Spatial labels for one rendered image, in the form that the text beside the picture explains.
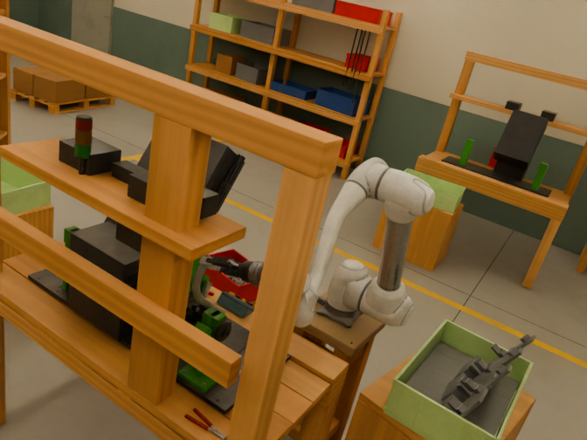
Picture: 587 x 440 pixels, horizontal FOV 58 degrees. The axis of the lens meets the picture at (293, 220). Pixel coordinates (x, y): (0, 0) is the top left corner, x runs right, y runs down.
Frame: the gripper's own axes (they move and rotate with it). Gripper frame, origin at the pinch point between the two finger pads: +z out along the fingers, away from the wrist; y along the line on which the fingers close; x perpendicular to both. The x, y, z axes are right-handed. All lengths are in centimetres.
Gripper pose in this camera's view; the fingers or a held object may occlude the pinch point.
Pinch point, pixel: (210, 263)
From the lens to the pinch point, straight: 197.2
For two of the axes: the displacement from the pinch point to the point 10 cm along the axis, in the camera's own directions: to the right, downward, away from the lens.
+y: -4.0, -5.3, -7.5
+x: -3.7, 8.4, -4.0
